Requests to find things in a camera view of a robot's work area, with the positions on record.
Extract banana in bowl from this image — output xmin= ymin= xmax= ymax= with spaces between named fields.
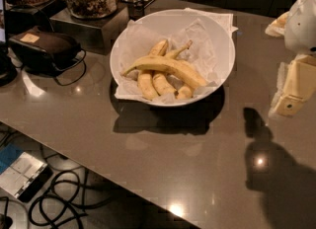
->
xmin=152 ymin=40 xmax=193 ymax=97
xmin=176 ymin=59 xmax=195 ymax=100
xmin=137 ymin=39 xmax=169 ymax=100

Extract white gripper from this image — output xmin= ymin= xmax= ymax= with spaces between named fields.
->
xmin=265 ymin=0 xmax=316 ymax=117

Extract white paper liner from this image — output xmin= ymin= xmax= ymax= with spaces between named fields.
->
xmin=114 ymin=7 xmax=239 ymax=106

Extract middle banana in bowl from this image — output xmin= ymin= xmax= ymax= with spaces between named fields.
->
xmin=152 ymin=40 xmax=193 ymax=97

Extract black cable on floor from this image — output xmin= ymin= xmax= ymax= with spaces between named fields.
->
xmin=27 ymin=169 xmax=113 ymax=229

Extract left banana in bowl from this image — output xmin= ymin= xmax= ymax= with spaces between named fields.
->
xmin=137 ymin=39 xmax=169 ymax=100

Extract long top banana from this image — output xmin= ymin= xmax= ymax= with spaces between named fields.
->
xmin=120 ymin=55 xmax=207 ymax=89

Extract blue object on floor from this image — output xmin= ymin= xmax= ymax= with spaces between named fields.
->
xmin=0 ymin=144 xmax=23 ymax=175

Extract white bowl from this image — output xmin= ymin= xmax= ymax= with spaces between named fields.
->
xmin=109 ymin=8 xmax=237 ymax=108

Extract black headset cable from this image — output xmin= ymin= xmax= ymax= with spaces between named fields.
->
xmin=52 ymin=48 xmax=88 ymax=87

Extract white box on floor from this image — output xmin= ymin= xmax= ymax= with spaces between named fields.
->
xmin=0 ymin=152 xmax=51 ymax=202

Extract dark metal stand block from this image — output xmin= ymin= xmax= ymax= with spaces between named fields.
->
xmin=50 ymin=4 xmax=129 ymax=55

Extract black headset device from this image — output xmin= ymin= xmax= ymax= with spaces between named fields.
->
xmin=9 ymin=27 xmax=84 ymax=76

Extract right banana in bowl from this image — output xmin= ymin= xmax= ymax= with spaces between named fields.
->
xmin=176 ymin=59 xmax=195 ymax=100

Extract black monitor stand base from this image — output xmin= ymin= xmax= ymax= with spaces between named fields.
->
xmin=0 ymin=49 xmax=18 ymax=87

